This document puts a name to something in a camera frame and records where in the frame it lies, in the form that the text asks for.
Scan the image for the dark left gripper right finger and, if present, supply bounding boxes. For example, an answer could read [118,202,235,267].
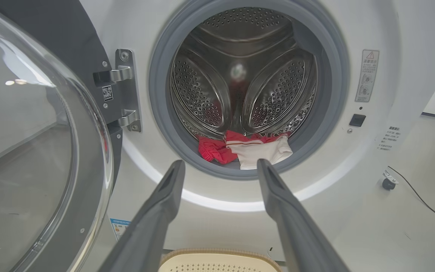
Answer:
[257,159,350,272]

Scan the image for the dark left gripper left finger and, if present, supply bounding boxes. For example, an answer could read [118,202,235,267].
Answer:
[99,160,186,272]

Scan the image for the red and white garment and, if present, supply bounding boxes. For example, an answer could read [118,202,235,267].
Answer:
[198,130,293,170]

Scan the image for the black glass washing machine door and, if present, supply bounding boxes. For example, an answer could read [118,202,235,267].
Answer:
[0,0,123,272]

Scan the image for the cream perforated laundry basket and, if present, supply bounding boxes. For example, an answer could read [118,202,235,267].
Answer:
[158,248,282,272]

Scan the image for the white front-load washing machine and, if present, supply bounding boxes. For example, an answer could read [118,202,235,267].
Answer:
[78,0,435,265]

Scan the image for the grey rubber door gasket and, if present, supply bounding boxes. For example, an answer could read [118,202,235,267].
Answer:
[148,0,350,181]

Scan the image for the metal door hinge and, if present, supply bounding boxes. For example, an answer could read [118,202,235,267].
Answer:
[93,48,143,133]

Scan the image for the blue energy label sticker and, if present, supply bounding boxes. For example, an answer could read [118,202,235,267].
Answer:
[109,218,132,241]

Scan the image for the metal cart leg with caster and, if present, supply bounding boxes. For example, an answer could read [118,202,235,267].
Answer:
[382,170,399,190]

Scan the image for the perforated steel drum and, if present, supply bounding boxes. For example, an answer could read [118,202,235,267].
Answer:
[170,7,318,142]

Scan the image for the grey warning sticker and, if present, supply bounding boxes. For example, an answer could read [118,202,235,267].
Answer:
[355,49,379,103]

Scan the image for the thin black floor cable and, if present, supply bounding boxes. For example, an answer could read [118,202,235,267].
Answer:
[387,165,435,232]

